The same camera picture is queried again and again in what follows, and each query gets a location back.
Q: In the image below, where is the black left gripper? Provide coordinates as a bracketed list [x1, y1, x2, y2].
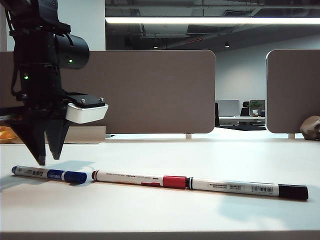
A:
[0, 89, 73, 166]

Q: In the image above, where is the blue cap whiteboard marker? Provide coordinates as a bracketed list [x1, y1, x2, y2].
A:
[11, 164, 88, 185]

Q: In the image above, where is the black cap whiteboard marker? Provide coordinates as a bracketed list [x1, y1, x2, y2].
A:
[186, 176, 310, 201]

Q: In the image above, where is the flat white box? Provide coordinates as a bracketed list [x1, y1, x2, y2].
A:
[11, 126, 107, 145]

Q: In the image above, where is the orange object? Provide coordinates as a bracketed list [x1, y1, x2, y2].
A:
[0, 126, 18, 145]

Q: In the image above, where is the red cap whiteboard marker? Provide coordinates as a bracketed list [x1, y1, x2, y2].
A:
[91, 169, 188, 190]

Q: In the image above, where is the wide brown desk divider panel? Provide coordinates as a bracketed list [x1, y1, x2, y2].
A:
[0, 50, 216, 135]

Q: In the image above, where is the white background desk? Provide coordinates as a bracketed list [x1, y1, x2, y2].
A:
[217, 116, 266, 127]

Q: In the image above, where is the long ceiling light strip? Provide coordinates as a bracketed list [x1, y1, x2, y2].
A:
[104, 16, 320, 25]

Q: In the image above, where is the small potted green plant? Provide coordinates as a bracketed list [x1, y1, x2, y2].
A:
[249, 100, 262, 118]

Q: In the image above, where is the narrow brown desk divider panel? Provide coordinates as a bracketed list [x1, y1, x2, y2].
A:
[265, 49, 320, 135]

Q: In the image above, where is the brown crumpled object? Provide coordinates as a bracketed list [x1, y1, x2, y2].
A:
[299, 115, 320, 141]

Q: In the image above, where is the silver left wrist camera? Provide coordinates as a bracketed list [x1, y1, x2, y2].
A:
[65, 96, 110, 125]

